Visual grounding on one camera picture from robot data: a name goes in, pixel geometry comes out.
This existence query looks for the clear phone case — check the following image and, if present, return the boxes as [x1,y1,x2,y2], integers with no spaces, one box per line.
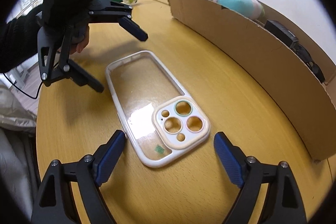
[105,51,211,168]

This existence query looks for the pink green plush doll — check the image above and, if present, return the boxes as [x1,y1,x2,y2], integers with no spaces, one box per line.
[216,0,265,20]

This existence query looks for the black sunglasses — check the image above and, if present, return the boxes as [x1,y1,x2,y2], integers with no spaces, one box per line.
[293,43,325,83]

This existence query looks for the person left hand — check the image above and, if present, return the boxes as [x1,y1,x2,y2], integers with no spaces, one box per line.
[70,24,89,55]

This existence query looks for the brown cardboard box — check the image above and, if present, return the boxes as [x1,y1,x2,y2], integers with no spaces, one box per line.
[168,0,335,161]

